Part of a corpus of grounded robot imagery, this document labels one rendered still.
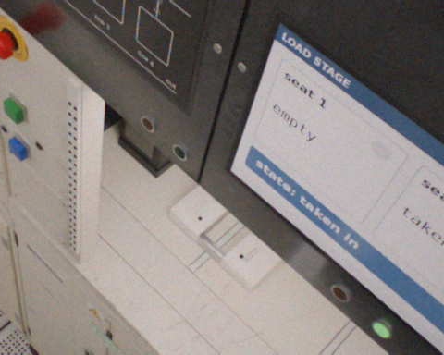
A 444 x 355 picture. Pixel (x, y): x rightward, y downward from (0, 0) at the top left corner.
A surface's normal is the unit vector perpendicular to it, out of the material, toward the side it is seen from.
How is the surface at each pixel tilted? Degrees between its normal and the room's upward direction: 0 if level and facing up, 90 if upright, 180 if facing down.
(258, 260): 0
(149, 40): 90
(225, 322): 0
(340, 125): 90
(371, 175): 90
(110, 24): 90
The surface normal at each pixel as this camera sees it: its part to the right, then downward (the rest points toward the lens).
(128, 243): 0.11, -0.56
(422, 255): -0.70, 0.54
